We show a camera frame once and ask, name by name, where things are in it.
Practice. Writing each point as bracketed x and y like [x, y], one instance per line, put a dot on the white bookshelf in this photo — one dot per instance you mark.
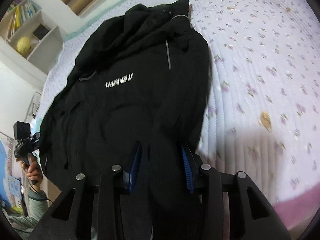
[47, 45]

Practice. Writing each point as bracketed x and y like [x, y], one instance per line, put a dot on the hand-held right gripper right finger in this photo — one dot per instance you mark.
[187, 170]

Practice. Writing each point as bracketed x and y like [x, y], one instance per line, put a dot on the pink blanket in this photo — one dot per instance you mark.
[295, 212]

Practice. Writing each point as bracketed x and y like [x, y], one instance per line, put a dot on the person's left forearm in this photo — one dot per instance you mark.
[32, 210]

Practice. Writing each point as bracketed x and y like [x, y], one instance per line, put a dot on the person's left hand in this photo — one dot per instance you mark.
[33, 171]

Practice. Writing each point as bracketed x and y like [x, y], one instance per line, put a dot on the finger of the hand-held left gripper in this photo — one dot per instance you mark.
[35, 137]

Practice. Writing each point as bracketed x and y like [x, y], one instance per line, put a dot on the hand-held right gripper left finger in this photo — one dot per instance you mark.
[133, 165]

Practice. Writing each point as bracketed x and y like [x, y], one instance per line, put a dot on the row of leaning thin books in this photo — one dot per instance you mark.
[22, 15]

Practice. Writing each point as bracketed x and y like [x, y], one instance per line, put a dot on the yellow globe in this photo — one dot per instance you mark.
[23, 44]

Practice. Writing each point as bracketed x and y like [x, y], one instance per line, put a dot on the black hooded jacket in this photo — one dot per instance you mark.
[120, 110]

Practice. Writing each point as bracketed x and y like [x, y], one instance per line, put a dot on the bed with dotted sheet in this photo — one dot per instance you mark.
[250, 67]

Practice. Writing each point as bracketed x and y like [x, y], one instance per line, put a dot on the row of upright colourful books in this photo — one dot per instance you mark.
[18, 1]

